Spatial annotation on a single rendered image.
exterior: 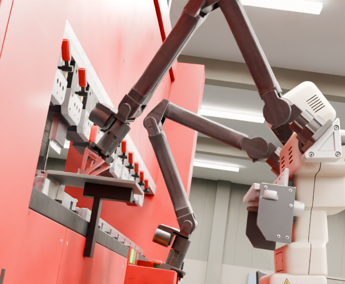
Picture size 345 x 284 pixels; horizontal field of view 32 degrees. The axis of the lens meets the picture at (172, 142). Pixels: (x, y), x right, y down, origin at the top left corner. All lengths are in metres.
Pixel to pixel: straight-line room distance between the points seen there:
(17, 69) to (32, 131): 0.12
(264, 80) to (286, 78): 5.42
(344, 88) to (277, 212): 5.56
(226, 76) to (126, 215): 3.38
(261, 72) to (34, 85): 0.91
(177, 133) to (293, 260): 2.46
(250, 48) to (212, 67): 5.35
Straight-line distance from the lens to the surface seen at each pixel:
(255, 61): 1.68
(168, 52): 1.75
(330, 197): 1.80
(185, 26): 1.74
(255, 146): 2.05
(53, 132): 1.83
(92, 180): 1.75
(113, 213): 4.00
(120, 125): 1.80
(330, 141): 1.66
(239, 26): 1.70
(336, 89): 7.17
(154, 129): 2.09
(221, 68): 7.03
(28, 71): 0.87
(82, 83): 1.82
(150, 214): 3.96
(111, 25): 2.25
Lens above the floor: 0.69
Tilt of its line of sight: 15 degrees up
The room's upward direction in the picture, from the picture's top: 8 degrees clockwise
